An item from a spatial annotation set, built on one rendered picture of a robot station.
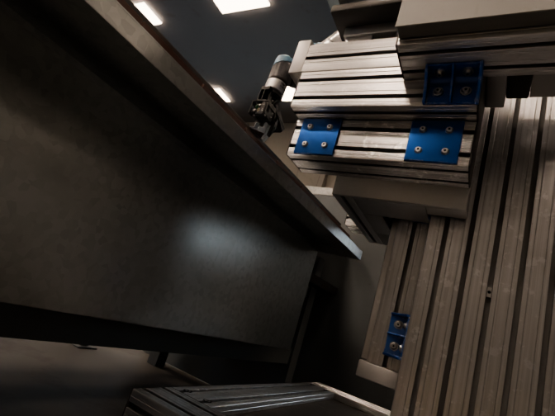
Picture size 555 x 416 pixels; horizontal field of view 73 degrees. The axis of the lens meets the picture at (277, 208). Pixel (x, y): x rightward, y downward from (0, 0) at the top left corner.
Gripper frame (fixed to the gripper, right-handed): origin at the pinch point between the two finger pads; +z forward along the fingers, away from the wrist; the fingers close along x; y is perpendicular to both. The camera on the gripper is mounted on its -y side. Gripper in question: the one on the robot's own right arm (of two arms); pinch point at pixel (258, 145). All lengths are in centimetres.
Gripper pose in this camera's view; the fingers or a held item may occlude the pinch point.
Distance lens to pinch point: 134.0
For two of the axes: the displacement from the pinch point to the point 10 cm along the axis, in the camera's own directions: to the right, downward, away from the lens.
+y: -4.4, -3.8, -8.1
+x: 8.4, 1.3, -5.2
